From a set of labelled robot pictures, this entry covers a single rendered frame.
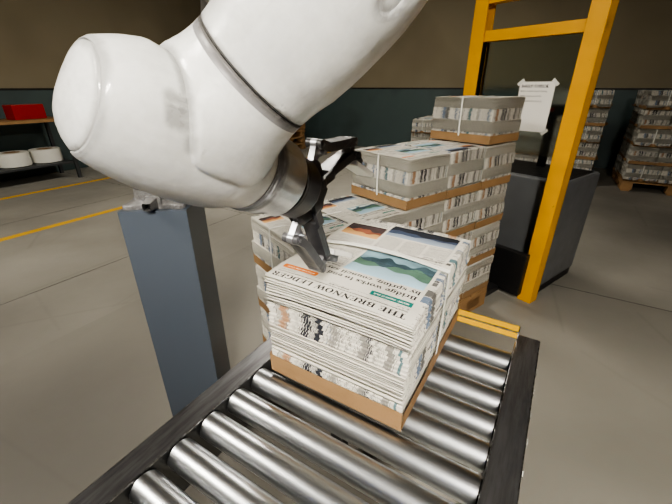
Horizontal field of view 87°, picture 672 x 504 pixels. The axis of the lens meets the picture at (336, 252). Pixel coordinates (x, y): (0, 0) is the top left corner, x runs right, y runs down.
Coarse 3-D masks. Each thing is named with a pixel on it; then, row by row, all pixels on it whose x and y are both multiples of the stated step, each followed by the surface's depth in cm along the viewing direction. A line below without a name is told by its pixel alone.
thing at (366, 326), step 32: (288, 288) 62; (320, 288) 60; (352, 288) 60; (384, 288) 60; (416, 288) 60; (288, 320) 66; (320, 320) 62; (352, 320) 57; (384, 320) 53; (416, 320) 53; (288, 352) 70; (320, 352) 65; (352, 352) 61; (384, 352) 57; (416, 352) 58; (352, 384) 63; (384, 384) 59; (416, 384) 65
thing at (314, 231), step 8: (312, 208) 45; (320, 208) 46; (320, 216) 47; (304, 224) 49; (312, 224) 48; (320, 224) 47; (312, 232) 49; (320, 232) 49; (312, 240) 50; (320, 240) 49; (320, 248) 51; (328, 248) 52; (328, 256) 52
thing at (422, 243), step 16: (352, 224) 87; (368, 224) 87; (384, 224) 87; (400, 224) 87; (352, 240) 79; (368, 240) 79; (384, 240) 79; (400, 240) 79; (416, 240) 79; (432, 240) 79; (448, 240) 79; (464, 240) 79; (416, 256) 71; (432, 256) 71; (448, 256) 71; (464, 256) 76; (464, 272) 82; (448, 304) 74; (448, 320) 80
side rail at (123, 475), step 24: (264, 360) 77; (216, 384) 71; (240, 384) 71; (192, 408) 66; (216, 408) 66; (168, 432) 61; (192, 432) 62; (144, 456) 57; (168, 456) 59; (96, 480) 54; (120, 480) 54
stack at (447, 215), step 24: (264, 216) 154; (336, 216) 154; (360, 216) 154; (384, 216) 153; (408, 216) 162; (432, 216) 174; (456, 216) 186; (264, 240) 149; (264, 288) 163; (264, 312) 172; (264, 336) 181
